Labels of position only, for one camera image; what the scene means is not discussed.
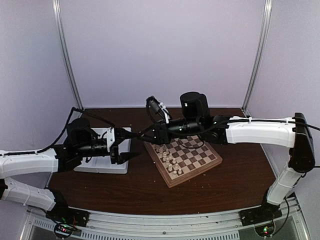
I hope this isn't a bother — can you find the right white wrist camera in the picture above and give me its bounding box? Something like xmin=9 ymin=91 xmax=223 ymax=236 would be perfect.
xmin=146 ymin=95 xmax=172 ymax=124

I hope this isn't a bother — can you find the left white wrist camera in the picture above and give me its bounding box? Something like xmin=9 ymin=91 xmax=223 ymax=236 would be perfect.
xmin=105 ymin=127 xmax=116 ymax=152

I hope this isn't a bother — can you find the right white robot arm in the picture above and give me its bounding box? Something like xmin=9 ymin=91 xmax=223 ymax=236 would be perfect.
xmin=138 ymin=91 xmax=316 ymax=221

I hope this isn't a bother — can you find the left aluminium corner post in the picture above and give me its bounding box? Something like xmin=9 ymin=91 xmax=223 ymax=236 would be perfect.
xmin=52 ymin=0 xmax=83 ymax=109

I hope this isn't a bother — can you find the white chess pawn corner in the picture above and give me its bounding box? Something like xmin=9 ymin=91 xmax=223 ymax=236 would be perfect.
xmin=173 ymin=170 xmax=178 ymax=178

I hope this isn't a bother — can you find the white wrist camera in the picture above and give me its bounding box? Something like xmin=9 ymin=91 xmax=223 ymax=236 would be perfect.
xmin=146 ymin=95 xmax=172 ymax=124
xmin=105 ymin=127 xmax=116 ymax=152

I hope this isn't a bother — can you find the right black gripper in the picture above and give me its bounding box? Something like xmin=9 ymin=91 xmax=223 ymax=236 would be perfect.
xmin=136 ymin=118 xmax=201 ymax=146

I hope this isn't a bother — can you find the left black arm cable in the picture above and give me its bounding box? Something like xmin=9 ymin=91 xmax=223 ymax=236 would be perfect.
xmin=0 ymin=106 xmax=156 ymax=157

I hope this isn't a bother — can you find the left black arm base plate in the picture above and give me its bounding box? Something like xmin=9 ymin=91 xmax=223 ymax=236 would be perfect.
xmin=46 ymin=203 xmax=90 ymax=227

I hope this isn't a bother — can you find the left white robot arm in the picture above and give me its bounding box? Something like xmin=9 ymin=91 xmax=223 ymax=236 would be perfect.
xmin=0 ymin=118 xmax=137 ymax=222

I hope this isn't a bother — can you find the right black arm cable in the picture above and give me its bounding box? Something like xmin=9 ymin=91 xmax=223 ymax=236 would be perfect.
xmin=146 ymin=95 xmax=320 ymax=151

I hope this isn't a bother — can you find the white plastic divided tray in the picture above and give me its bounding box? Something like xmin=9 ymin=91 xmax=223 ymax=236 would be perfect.
xmin=74 ymin=127 xmax=131 ymax=174

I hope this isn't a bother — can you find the control circuit board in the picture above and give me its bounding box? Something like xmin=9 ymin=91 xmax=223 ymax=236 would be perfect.
xmin=53 ymin=223 xmax=75 ymax=238
xmin=255 ymin=225 xmax=275 ymax=238

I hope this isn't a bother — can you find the aluminium front rail frame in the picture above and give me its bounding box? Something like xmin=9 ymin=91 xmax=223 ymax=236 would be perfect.
xmin=21 ymin=196 xmax=312 ymax=240

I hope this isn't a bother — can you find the wooden chess board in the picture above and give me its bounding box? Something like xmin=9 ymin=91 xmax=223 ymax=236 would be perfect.
xmin=143 ymin=135 xmax=223 ymax=188

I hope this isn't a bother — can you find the aluminium corner post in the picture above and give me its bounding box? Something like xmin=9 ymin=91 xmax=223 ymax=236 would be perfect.
xmin=52 ymin=0 xmax=83 ymax=109
xmin=241 ymin=0 xmax=273 ymax=115

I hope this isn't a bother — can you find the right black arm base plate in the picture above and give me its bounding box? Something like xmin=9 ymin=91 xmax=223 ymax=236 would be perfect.
xmin=239 ymin=203 xmax=283 ymax=226

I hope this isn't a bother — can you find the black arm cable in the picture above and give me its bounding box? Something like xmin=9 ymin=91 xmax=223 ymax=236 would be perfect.
xmin=0 ymin=106 xmax=156 ymax=157
xmin=146 ymin=95 xmax=320 ymax=151

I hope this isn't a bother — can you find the right control circuit board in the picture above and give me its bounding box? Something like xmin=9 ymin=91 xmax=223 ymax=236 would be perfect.
xmin=255 ymin=225 xmax=275 ymax=238

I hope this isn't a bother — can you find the left control circuit board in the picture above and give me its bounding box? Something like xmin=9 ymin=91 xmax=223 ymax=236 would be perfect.
xmin=53 ymin=223 xmax=75 ymax=238

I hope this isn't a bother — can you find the right aluminium corner post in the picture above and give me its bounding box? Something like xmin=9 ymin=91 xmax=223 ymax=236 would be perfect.
xmin=241 ymin=0 xmax=273 ymax=115

